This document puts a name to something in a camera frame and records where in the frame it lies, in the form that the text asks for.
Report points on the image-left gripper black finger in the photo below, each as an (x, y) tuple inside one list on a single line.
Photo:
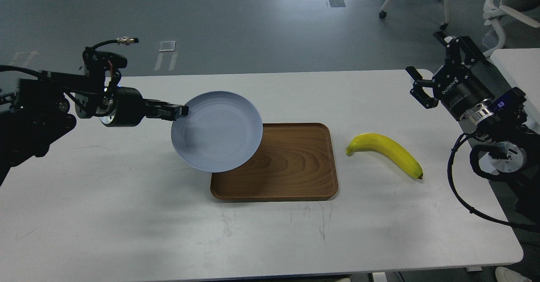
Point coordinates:
[(157, 109)]

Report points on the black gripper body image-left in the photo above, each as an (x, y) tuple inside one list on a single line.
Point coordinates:
[(128, 111)]

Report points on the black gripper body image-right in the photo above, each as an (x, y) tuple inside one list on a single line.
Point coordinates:
[(459, 90)]

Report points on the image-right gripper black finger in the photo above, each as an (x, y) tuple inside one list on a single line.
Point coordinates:
[(417, 90), (459, 50)]

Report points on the yellow banana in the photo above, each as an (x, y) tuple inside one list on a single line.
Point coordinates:
[(386, 146)]

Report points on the light blue plate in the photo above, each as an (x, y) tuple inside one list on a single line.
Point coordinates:
[(221, 132)]

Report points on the black robot arm image-left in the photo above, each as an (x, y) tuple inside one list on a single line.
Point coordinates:
[(46, 106)]

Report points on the white floor tape marks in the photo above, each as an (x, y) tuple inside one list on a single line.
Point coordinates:
[(167, 56)]

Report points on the white office chair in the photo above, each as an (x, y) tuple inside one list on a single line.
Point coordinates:
[(494, 10)]

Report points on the brown wooden tray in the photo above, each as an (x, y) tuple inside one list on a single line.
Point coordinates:
[(294, 162)]

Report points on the white shoe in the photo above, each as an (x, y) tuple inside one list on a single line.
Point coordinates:
[(503, 274)]

